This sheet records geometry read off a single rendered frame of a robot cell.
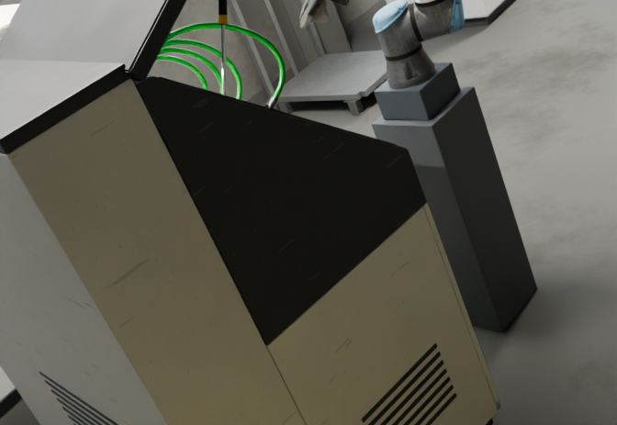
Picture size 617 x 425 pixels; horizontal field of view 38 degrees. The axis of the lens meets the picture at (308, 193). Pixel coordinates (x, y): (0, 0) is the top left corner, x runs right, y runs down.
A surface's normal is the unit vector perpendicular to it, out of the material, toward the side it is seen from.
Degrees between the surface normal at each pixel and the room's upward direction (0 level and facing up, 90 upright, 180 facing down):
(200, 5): 90
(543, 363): 0
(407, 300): 90
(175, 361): 90
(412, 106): 90
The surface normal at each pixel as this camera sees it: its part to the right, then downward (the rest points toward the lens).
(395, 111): -0.62, 0.56
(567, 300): -0.36, -0.83
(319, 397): 0.64, 0.13
